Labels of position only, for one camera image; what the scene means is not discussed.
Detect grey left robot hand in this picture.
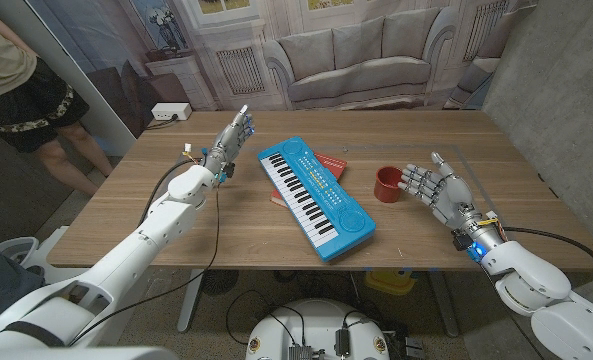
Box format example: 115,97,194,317
202,104,256,175

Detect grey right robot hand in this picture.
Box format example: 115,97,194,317
397,151,504,252

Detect blue toy piano keyboard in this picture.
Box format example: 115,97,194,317
256,135,377,263

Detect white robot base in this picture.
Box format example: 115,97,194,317
245,298,391,360

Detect red cup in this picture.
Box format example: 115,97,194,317
373,165,406,204

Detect red notebook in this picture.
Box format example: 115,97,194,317
269,152,348,209

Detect white power strip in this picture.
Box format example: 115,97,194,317
150,102,193,122

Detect grey table leg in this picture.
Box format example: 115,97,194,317
428,269,461,339

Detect yellow plastic object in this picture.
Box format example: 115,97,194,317
364,268,417,296

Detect black round fan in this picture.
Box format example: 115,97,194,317
200,268,240,296

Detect printed living room backdrop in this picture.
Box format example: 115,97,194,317
25,0,540,139

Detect white table leg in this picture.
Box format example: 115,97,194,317
176,268,206,334

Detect small black box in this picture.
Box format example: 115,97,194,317
334,328,351,357

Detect white floor stand base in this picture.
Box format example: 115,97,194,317
0,225,70,281

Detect finned metal box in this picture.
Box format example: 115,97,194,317
288,343,315,360

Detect person in beige shirt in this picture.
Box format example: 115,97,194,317
0,3,113,196

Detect white robot chest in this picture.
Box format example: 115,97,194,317
0,345,180,360

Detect left wrist white connector wires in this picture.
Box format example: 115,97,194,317
181,143,205,166

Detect right wrist coloured wires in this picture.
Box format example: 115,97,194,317
478,212,507,241

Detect black power strip cable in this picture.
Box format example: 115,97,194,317
143,114,180,131

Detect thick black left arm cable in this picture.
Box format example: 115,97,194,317
138,158,205,229

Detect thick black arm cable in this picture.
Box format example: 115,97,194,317
503,225,593,326
138,158,205,229

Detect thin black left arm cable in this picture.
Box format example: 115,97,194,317
68,184,221,347

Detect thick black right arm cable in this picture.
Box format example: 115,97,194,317
503,225,593,326

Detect short black cable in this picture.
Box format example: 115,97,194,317
342,309,377,331

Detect long looped black cable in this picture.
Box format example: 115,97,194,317
224,289,308,347

